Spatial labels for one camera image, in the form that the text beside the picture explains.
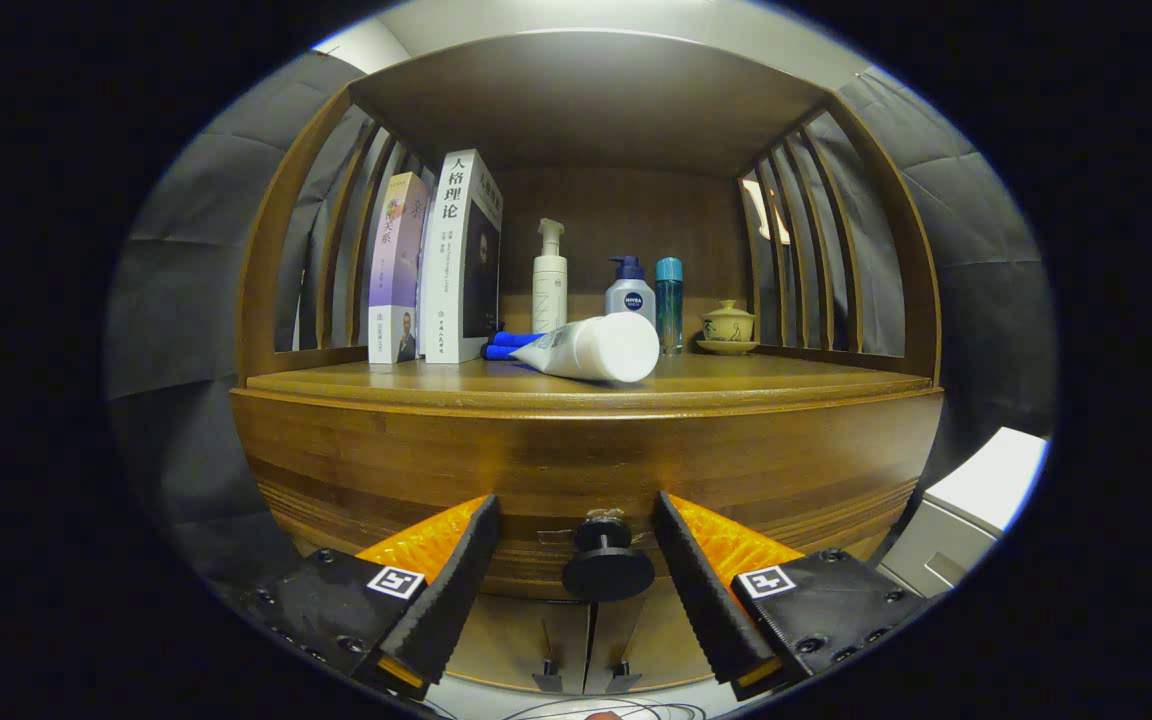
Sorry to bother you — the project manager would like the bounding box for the blue folded cloth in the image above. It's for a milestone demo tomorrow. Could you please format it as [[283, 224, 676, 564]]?
[[482, 331, 547, 362]]

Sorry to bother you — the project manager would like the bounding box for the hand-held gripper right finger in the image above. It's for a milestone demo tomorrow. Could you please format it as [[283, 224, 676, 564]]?
[[654, 491, 932, 703]]

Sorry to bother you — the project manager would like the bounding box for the wooden cabinet door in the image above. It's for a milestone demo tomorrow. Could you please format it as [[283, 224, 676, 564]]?
[[446, 595, 592, 693], [586, 600, 727, 693]]

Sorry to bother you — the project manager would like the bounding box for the white grey appliance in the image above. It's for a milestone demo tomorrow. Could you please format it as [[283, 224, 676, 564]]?
[[876, 427, 1049, 599]]

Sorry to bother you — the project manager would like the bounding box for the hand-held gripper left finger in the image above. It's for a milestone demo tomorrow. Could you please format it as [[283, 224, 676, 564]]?
[[236, 494, 503, 701]]

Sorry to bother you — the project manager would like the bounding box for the purple book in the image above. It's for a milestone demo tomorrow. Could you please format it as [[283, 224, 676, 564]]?
[[368, 171, 430, 365]]

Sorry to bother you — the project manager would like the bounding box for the teal slim bottle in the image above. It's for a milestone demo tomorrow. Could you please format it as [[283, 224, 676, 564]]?
[[655, 257, 685, 357]]

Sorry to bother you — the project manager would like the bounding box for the beige lidded teacup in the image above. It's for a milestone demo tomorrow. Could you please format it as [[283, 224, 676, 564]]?
[[696, 299, 761, 356]]

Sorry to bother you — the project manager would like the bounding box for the black floor cable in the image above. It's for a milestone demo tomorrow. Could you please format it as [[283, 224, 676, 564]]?
[[416, 695, 712, 720]]

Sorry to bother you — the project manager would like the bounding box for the white bottle with blue pump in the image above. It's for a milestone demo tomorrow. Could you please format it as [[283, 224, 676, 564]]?
[[604, 256, 657, 326]]

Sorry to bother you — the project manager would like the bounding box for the white thick book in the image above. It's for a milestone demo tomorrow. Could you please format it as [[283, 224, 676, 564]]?
[[419, 149, 504, 365]]

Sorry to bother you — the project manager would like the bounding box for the brown wooden cabinet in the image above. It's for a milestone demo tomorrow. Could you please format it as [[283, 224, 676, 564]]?
[[229, 30, 945, 696]]

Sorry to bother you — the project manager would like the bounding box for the brown wooden drawer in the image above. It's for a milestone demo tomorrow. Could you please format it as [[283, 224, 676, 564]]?
[[229, 388, 945, 603]]

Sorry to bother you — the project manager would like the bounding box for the wooden cabinet countertop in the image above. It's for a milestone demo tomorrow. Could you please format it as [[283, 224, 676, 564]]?
[[246, 345, 935, 411]]

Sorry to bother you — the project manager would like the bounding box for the black round drawer knob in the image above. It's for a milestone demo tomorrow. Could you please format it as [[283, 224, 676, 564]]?
[[562, 508, 656, 603]]

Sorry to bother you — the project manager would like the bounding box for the white squeeze tube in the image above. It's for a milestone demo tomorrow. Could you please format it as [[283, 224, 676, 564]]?
[[510, 312, 661, 385]]

